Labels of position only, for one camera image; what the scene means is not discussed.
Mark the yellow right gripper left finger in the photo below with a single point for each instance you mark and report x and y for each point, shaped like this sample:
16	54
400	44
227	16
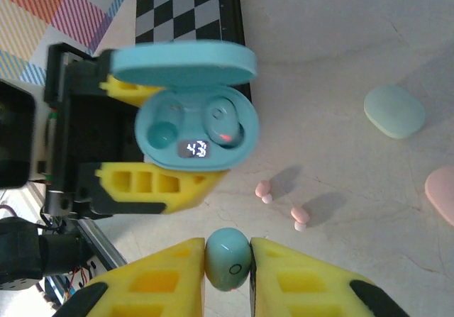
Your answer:
159	288

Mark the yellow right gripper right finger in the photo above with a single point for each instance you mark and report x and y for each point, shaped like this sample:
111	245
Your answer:
301	292

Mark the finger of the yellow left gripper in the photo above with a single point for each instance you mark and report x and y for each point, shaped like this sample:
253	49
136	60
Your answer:
120	86
159	186

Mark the blue earbud charging case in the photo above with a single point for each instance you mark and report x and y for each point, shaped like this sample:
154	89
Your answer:
184	65

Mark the pink earbud charging case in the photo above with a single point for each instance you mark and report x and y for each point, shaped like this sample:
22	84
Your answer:
441	193

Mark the mint green earbud charging case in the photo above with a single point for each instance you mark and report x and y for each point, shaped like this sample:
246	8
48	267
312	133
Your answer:
393	111

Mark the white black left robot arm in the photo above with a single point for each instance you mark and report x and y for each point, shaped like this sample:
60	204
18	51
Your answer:
35	249

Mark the black grey chessboard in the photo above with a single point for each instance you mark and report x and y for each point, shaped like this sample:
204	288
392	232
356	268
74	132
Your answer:
177	5

